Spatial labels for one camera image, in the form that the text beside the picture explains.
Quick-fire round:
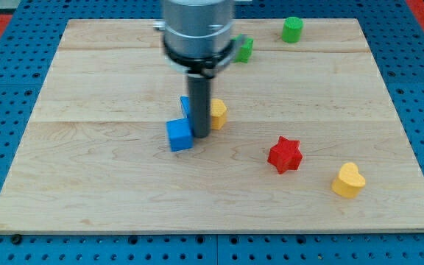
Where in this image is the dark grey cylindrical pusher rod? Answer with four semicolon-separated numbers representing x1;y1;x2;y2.
187;74;211;138

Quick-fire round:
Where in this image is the blue triangle block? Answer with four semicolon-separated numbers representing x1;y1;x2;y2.
180;96;191;119

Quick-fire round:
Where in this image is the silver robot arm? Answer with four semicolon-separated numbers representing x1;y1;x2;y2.
155;0;246;138

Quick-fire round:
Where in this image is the yellow hexagon block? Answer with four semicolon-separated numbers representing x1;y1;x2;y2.
211;99;227;130

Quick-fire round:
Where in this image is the blue cube block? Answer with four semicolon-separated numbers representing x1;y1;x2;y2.
166;118;193;152

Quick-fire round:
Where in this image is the green cube block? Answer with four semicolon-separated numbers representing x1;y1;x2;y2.
234;37;254;63

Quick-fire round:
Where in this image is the green cylinder block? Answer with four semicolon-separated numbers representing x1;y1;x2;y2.
281;16;304;43

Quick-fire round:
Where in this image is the red star block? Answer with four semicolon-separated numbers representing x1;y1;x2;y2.
267;136;303;174

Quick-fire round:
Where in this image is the wooden board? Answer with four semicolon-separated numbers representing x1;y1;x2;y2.
0;18;424;235

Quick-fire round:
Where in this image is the yellow heart block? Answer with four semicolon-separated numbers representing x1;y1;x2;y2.
331;162;366;199

